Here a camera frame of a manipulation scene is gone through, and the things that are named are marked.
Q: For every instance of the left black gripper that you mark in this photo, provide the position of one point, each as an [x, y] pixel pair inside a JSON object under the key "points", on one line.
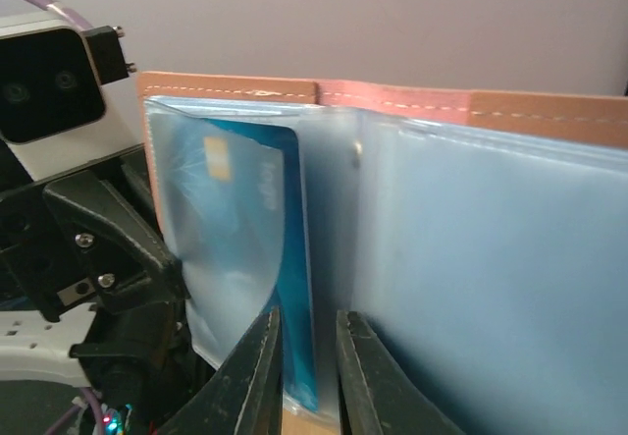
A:
{"points": [[91, 225]]}

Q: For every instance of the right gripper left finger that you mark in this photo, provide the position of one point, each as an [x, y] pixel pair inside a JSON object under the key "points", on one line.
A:
{"points": [[245, 396]]}

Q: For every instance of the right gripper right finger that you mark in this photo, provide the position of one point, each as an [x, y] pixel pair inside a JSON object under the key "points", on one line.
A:
{"points": [[375, 395]]}

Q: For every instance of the blue VIP card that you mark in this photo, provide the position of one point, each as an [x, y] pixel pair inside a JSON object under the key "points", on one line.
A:
{"points": [[231, 200]]}

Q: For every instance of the pink card holder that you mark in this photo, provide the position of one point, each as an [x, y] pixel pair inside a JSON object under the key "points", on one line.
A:
{"points": [[482, 234]]}

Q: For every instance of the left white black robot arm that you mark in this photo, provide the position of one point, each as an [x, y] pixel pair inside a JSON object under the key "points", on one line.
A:
{"points": [[140, 360]]}

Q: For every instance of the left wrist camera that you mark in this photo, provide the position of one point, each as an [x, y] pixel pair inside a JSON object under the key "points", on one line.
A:
{"points": [[55, 113]]}

